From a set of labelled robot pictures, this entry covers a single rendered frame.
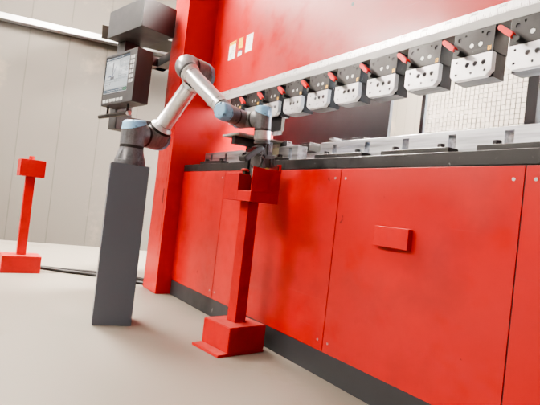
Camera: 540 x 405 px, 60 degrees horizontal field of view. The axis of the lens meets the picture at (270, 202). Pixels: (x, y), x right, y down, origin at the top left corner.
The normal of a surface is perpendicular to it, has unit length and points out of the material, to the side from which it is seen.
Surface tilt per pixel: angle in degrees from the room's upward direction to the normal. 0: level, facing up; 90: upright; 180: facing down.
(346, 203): 90
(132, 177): 90
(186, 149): 90
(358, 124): 90
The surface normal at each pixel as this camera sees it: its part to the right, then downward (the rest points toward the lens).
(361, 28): -0.83, -0.11
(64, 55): 0.36, 0.02
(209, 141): 0.55, 0.04
